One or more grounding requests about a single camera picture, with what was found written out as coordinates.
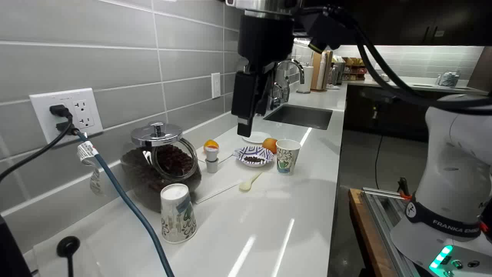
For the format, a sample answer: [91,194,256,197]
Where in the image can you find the white cable warning tag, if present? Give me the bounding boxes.
[78,141,99,163]

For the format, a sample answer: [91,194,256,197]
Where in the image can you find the metal jar lid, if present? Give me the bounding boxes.
[131,121,173,147]

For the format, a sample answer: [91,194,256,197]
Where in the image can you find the small orange fruit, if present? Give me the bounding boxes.
[262,137,278,154]

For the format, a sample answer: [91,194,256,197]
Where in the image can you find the black power cable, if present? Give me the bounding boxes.
[0,103,79,181]

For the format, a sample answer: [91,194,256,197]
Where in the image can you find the kitchen sink faucet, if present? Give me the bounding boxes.
[271,58,305,107]

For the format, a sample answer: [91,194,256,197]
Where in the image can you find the small white orange-capped bottle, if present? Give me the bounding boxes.
[204,140,219,174]

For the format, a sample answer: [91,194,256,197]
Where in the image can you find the glass jar of coffee beans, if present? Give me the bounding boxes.
[122,138,202,192]

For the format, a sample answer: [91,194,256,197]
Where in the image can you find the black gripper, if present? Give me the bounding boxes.
[233,14,294,137]

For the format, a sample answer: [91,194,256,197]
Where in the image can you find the black measuring spoon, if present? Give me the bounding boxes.
[58,235,81,277]

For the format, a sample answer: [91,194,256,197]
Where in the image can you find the white wall outlet with plugs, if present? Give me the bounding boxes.
[30,87,104,141]

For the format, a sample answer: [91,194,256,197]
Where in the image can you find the upright patterned paper cup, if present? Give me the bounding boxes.
[278,138,302,174]

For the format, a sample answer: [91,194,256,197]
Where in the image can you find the upside-down patterned paper cup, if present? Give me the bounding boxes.
[161,183,198,243]

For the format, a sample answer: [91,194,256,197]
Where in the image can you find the blue patterned bowl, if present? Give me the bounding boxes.
[236,146,276,167]

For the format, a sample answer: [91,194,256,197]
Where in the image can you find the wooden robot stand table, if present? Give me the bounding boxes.
[348,189,402,277]

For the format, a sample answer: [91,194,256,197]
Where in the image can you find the blue cable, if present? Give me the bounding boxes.
[76,131,178,277]

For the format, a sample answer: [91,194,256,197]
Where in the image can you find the white paper plate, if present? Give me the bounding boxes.
[245,131,270,144]

